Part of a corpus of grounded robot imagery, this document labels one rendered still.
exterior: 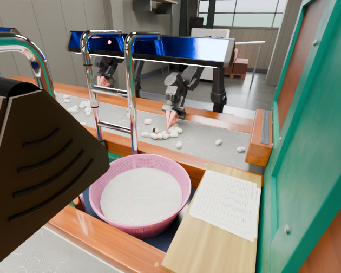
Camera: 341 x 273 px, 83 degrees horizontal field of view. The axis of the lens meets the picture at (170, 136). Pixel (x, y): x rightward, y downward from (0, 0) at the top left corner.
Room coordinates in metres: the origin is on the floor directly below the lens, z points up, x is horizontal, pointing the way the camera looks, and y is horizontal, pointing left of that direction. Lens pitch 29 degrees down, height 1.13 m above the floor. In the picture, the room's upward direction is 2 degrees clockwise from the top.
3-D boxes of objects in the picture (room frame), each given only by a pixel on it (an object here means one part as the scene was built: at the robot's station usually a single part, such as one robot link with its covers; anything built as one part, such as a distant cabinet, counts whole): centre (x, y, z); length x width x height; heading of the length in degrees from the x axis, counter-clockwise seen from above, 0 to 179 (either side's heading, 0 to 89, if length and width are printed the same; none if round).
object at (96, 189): (0.39, 0.07, 0.72); 0.27 x 0.27 x 0.10
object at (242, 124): (1.14, 0.40, 0.67); 1.81 x 0.12 x 0.19; 66
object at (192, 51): (0.71, 0.12, 1.08); 0.62 x 0.08 x 0.07; 66
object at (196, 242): (0.30, -0.13, 0.77); 0.33 x 0.15 x 0.01; 156
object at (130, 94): (0.64, 0.15, 0.90); 0.20 x 0.19 x 0.45; 66
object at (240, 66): (5.81, -1.76, 0.33); 1.10 x 0.79 x 0.65; 156
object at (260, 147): (0.59, -0.31, 0.83); 0.30 x 0.06 x 0.07; 156
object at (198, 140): (0.94, 0.49, 0.73); 1.81 x 0.30 x 0.02; 66
